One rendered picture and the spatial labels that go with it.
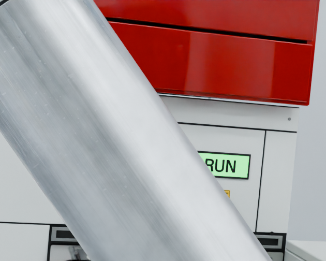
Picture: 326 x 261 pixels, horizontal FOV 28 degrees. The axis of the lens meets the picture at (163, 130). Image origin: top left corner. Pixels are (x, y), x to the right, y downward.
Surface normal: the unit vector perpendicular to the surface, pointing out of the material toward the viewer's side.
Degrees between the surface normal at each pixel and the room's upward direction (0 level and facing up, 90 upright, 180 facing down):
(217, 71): 90
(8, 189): 90
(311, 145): 90
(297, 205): 90
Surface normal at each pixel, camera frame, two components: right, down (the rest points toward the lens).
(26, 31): 0.08, 0.00
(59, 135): -0.15, 0.17
